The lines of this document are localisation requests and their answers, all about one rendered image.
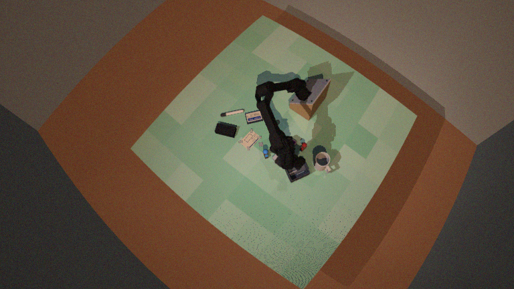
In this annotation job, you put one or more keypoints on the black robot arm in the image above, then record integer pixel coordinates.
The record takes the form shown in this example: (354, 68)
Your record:
(277, 138)

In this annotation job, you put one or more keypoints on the peach paper card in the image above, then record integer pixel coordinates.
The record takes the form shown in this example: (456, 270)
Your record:
(250, 139)

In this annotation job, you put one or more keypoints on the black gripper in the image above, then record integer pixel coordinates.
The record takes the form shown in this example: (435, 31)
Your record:
(298, 161)

